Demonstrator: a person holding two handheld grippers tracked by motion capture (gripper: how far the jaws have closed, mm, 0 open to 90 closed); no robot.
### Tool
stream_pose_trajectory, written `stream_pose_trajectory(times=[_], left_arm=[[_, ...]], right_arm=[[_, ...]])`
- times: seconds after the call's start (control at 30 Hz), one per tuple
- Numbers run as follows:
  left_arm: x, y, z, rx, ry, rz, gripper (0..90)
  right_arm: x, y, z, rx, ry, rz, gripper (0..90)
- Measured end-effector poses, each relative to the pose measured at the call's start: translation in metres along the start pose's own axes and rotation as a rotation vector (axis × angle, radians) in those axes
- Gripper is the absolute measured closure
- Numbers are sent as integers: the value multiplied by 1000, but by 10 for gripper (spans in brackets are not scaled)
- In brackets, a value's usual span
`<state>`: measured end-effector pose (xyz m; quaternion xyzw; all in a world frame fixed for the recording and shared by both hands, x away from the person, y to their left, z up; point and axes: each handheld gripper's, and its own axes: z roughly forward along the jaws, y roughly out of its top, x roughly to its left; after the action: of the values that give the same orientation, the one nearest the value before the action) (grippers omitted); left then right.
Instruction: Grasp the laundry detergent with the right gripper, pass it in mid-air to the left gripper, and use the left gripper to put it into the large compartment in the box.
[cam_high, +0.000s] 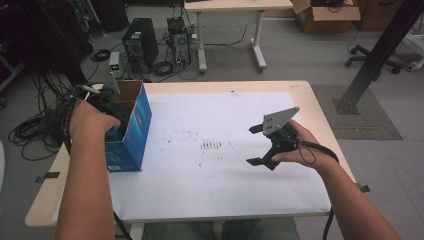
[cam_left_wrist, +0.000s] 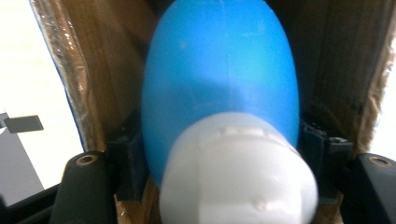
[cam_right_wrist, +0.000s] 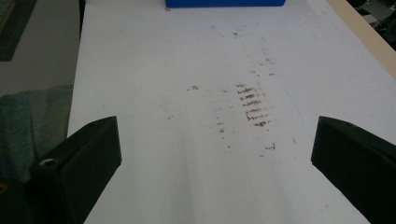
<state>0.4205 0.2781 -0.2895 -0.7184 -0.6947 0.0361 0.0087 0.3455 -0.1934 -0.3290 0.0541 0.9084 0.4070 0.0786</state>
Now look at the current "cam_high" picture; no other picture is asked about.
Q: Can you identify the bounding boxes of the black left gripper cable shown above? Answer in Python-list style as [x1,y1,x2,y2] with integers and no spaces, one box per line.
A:
[63,83,133,240]

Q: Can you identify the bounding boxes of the black metal stand post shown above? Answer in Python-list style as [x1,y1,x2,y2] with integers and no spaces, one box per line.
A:
[333,0,424,116]

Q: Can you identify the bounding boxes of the open cardboard box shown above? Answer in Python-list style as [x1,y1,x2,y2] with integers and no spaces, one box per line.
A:
[291,0,362,34]

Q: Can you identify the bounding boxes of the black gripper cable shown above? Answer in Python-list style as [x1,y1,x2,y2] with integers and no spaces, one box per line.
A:
[294,139,340,240]
[63,83,133,240]

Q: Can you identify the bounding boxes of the black office chair base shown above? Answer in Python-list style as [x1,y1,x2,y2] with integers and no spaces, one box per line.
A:
[344,44,404,75]

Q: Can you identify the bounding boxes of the tangle of black cables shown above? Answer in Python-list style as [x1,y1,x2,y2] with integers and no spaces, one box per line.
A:
[8,73,83,162]

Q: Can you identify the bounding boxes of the grey floor mat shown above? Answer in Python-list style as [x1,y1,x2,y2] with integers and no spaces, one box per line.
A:
[311,84,404,141]

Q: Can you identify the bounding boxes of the grey open computer case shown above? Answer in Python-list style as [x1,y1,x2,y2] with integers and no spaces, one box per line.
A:
[166,16,193,68]

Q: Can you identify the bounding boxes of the blue cardboard box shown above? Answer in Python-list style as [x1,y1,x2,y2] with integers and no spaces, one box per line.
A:
[104,79,153,173]

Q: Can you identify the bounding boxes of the person's leg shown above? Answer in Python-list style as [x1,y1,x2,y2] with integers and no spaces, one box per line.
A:
[143,222,216,240]
[221,218,301,240]

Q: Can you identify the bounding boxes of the person's right hand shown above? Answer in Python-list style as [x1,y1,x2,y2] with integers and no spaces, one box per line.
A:
[271,119,338,173]

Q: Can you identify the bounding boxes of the white table mat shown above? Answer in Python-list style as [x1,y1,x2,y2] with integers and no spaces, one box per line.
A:
[51,91,334,224]

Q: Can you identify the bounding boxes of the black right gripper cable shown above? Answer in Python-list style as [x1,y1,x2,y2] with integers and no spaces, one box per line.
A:
[294,139,340,240]

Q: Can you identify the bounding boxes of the person's right leg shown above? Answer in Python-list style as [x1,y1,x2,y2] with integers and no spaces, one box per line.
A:
[221,218,301,240]

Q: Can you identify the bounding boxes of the white device on floor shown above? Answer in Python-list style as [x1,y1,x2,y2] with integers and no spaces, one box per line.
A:
[405,58,424,73]

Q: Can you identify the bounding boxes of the brown cardboard box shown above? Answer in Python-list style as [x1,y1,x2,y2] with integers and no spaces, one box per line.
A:
[353,0,406,32]

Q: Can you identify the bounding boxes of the black computer tower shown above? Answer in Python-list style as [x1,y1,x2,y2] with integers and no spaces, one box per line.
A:
[121,17,160,73]

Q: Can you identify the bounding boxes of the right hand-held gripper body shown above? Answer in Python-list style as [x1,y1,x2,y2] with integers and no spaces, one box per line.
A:
[262,106,301,172]

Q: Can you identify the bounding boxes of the small coiled black cable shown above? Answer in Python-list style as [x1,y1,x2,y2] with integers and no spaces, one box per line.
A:
[89,48,112,63]

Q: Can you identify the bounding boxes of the person's left leg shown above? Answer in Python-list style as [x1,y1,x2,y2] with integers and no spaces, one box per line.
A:
[143,222,216,240]

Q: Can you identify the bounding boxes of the wooden desk with white legs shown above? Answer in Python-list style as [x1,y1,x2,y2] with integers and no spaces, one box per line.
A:
[183,0,294,74]

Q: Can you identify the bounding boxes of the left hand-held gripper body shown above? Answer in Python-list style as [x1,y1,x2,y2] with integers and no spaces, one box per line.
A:
[84,71,131,136]

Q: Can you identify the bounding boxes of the loose black floor cable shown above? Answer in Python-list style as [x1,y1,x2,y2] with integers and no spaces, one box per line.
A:
[203,23,249,68]

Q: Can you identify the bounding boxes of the person's left hand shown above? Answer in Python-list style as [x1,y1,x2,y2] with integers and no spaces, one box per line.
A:
[68,98,122,143]

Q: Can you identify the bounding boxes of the white table leg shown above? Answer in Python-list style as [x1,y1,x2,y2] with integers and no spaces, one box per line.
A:
[129,222,145,240]

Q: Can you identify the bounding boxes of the small grey power supply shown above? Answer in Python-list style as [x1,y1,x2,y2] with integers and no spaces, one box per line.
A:
[109,51,122,80]

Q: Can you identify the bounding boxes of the black curtain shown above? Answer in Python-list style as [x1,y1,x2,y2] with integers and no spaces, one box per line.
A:
[0,0,94,89]

